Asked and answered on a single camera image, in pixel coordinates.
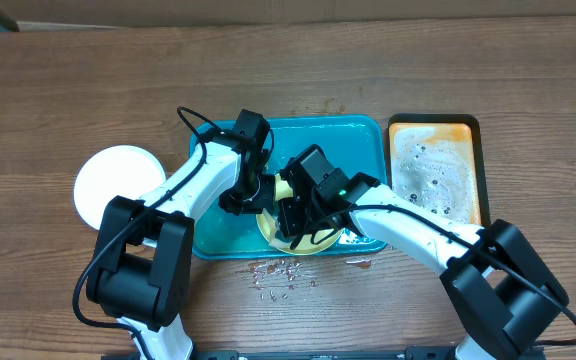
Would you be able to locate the yellow-green plate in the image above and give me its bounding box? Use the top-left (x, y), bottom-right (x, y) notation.
top-left (256, 173), bottom-right (342, 255)

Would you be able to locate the white plate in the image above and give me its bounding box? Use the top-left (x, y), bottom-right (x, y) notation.
top-left (73, 145), bottom-right (166, 230)

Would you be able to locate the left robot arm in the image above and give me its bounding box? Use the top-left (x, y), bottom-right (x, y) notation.
top-left (72, 110), bottom-right (275, 359)

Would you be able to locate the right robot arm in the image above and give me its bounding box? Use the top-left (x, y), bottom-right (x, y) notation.
top-left (279, 145), bottom-right (569, 359)

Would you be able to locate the teal plastic serving tray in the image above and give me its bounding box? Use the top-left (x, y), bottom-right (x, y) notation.
top-left (193, 115), bottom-right (387, 260)

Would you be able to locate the black tray with soapy water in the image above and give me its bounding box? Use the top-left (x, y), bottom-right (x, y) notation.
top-left (387, 113), bottom-right (491, 227)

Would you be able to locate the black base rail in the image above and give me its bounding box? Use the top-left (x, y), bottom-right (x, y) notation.
top-left (100, 344), bottom-right (547, 360)

